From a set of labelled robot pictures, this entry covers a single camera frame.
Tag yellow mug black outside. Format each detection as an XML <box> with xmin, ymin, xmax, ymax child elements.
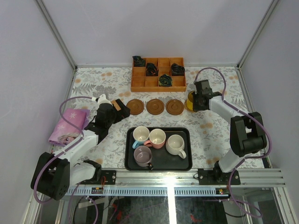
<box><xmin>185</xmin><ymin>91</ymin><xmax>195</xmax><ymax>112</ymax></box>

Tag woven rattan coaster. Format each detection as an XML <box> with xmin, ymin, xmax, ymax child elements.
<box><xmin>110</xmin><ymin>100</ymin><xmax>121</xmax><ymax>111</ymax></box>
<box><xmin>184</xmin><ymin>102</ymin><xmax>196</xmax><ymax>113</ymax></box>

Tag brown wooden coaster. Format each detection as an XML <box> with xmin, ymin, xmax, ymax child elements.
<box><xmin>146</xmin><ymin>99</ymin><xmax>164</xmax><ymax>115</ymax></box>
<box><xmin>165</xmin><ymin>99</ymin><xmax>184</xmax><ymax>115</ymax></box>
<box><xmin>126</xmin><ymin>99</ymin><xmax>144</xmax><ymax>115</ymax></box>

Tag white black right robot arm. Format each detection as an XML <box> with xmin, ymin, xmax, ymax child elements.
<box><xmin>192</xmin><ymin>80</ymin><xmax>267</xmax><ymax>184</ymax></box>

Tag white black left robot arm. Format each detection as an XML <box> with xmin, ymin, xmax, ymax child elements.
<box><xmin>31</xmin><ymin>95</ymin><xmax>130</xmax><ymax>203</ymax></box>

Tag blue mug white inside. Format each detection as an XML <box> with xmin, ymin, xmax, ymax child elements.
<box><xmin>132</xmin><ymin>126</ymin><xmax>150</xmax><ymax>149</ymax></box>

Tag rolled dark cloth right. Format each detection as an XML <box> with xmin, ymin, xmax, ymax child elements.
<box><xmin>171</xmin><ymin>63</ymin><xmax>185</xmax><ymax>76</ymax></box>

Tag rolled green leaf cloth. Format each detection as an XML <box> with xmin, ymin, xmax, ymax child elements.
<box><xmin>158</xmin><ymin>74</ymin><xmax>172</xmax><ymax>87</ymax></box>

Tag orange wooden compartment box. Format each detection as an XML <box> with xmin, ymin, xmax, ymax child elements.
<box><xmin>130</xmin><ymin>57</ymin><xmax>186</xmax><ymax>92</ymax></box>

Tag pink mug white inside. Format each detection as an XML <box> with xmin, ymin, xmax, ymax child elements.
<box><xmin>143</xmin><ymin>129</ymin><xmax>166</xmax><ymax>149</ymax></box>

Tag purple princess print pouch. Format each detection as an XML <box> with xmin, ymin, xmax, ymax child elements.
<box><xmin>48</xmin><ymin>108</ymin><xmax>90</xmax><ymax>146</ymax></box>

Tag white speckled mug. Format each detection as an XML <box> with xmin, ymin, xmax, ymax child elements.
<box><xmin>166</xmin><ymin>134</ymin><xmax>186</xmax><ymax>159</ymax></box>

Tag rolled dark cloth orange accents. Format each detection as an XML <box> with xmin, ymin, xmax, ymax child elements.
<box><xmin>145</xmin><ymin>63</ymin><xmax>159</xmax><ymax>77</ymax></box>

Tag rolled dark cloth top-left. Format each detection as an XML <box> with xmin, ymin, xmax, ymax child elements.
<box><xmin>132</xmin><ymin>56</ymin><xmax>146</xmax><ymax>67</ymax></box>

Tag black plastic tray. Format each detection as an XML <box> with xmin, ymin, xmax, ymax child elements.
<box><xmin>124</xmin><ymin>127</ymin><xmax>192</xmax><ymax>172</ymax></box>

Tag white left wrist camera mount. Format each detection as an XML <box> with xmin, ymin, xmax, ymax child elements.
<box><xmin>92</xmin><ymin>94</ymin><xmax>112</xmax><ymax>105</ymax></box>

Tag lilac mug black handle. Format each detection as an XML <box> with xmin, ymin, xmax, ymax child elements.
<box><xmin>134</xmin><ymin>146</ymin><xmax>154</xmax><ymax>170</ymax></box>

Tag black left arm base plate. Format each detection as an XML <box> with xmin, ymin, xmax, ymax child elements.
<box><xmin>81</xmin><ymin>170</ymin><xmax>117</xmax><ymax>186</ymax></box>

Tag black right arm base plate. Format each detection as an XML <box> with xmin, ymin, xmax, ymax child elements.
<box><xmin>193</xmin><ymin>168</ymin><xmax>241</xmax><ymax>185</ymax></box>

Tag aluminium front frame rail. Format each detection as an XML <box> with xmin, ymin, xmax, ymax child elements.
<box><xmin>55</xmin><ymin>168</ymin><xmax>286</xmax><ymax>200</ymax></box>

